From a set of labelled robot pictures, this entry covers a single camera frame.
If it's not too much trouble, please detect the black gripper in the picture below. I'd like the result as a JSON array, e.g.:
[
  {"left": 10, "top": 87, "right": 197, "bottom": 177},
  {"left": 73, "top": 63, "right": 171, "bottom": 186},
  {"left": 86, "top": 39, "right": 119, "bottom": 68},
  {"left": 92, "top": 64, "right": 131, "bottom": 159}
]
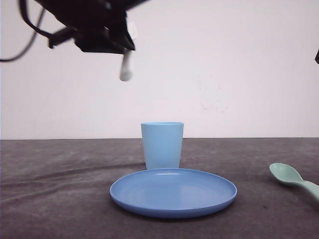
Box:
[
  {"left": 38, "top": 0, "right": 143, "bottom": 54},
  {"left": 315, "top": 51, "right": 319, "bottom": 64}
]

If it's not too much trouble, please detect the white plastic fork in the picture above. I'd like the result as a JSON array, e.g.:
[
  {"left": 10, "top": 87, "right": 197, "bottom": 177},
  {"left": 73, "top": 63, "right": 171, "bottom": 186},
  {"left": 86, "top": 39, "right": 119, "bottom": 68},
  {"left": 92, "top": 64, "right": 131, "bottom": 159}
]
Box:
[{"left": 120, "top": 50, "right": 133, "bottom": 82}]

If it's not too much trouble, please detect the mint green plastic spoon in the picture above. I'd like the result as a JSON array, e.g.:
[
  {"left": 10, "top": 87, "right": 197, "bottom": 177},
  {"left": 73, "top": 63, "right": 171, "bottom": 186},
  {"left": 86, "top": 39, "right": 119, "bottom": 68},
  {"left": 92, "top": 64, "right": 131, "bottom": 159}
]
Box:
[{"left": 269, "top": 162, "right": 319, "bottom": 202}]

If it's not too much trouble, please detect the light blue plastic cup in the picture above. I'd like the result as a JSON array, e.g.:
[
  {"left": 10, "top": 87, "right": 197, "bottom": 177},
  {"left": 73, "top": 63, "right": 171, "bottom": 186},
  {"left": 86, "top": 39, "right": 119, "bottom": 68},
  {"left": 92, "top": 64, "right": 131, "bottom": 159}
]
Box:
[{"left": 141, "top": 122, "right": 184, "bottom": 170}]

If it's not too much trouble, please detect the dark grey tablecloth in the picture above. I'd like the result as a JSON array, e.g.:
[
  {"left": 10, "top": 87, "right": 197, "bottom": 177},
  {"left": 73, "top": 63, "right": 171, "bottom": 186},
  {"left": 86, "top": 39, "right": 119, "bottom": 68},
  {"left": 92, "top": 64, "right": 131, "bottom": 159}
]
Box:
[{"left": 0, "top": 138, "right": 319, "bottom": 239}]

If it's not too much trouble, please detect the blue plastic plate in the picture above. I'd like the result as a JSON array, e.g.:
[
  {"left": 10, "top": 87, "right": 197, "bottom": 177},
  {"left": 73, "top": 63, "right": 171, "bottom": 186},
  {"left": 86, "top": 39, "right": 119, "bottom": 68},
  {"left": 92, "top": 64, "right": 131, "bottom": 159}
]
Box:
[{"left": 109, "top": 168, "right": 237, "bottom": 219}]

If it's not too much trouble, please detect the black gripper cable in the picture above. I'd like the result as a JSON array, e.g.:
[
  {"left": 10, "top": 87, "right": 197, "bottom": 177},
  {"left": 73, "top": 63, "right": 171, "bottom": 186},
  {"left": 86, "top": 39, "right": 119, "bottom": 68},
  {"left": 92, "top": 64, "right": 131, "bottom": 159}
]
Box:
[{"left": 0, "top": 0, "right": 75, "bottom": 62}]

